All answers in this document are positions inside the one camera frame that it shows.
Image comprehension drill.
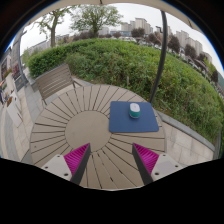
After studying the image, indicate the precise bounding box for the blue rectangular mouse pad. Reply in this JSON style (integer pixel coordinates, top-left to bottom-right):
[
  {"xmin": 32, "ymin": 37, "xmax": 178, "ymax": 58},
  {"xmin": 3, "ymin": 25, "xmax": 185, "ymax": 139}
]
[{"xmin": 108, "ymin": 100, "xmax": 160, "ymax": 134}]

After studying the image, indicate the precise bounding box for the group of apartment buildings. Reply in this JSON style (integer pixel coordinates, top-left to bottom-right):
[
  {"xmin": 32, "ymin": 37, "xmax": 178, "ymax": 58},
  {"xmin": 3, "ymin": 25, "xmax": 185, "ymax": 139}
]
[{"xmin": 120, "ymin": 17, "xmax": 213, "ymax": 64}]

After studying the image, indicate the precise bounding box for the green hedge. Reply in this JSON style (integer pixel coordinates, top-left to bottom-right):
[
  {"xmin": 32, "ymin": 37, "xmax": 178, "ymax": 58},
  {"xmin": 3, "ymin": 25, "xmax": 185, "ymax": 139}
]
[{"xmin": 26, "ymin": 38, "xmax": 224, "ymax": 144}]

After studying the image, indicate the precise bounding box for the leafy round tree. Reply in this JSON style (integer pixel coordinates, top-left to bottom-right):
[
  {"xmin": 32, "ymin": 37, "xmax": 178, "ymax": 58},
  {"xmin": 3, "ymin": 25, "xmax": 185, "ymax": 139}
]
[{"xmin": 69, "ymin": 3, "xmax": 124, "ymax": 38}]

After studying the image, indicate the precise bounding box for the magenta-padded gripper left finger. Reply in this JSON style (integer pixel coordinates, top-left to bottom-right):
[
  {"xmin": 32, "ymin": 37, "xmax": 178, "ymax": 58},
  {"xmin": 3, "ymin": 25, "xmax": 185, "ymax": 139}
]
[{"xmin": 41, "ymin": 143, "xmax": 92, "ymax": 186}]

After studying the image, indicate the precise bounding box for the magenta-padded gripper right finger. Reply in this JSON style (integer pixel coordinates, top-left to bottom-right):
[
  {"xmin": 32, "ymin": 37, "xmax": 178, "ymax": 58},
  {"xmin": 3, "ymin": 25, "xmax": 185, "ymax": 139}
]
[{"xmin": 131, "ymin": 143, "xmax": 184, "ymax": 186}]

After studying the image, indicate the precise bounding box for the black curved umbrella pole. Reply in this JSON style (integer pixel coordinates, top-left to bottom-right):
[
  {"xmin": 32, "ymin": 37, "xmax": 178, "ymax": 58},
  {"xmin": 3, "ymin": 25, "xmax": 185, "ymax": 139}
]
[{"xmin": 148, "ymin": 10, "xmax": 168, "ymax": 104}]

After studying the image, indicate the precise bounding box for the grey slatted outdoor chair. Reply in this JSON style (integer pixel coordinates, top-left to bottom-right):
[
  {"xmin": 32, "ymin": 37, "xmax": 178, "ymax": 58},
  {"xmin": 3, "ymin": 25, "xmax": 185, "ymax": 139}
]
[{"xmin": 34, "ymin": 63, "xmax": 84, "ymax": 106}]

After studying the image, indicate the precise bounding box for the white and teal computer mouse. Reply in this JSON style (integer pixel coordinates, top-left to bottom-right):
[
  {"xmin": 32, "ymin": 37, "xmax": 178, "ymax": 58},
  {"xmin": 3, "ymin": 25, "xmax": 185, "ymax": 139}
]
[{"xmin": 128, "ymin": 102, "xmax": 142, "ymax": 119}]

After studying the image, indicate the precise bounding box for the sparse thin-trunk tree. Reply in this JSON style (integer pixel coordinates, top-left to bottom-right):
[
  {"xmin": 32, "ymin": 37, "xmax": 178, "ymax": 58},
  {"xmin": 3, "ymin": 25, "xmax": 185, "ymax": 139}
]
[{"xmin": 34, "ymin": 7, "xmax": 73, "ymax": 49}]

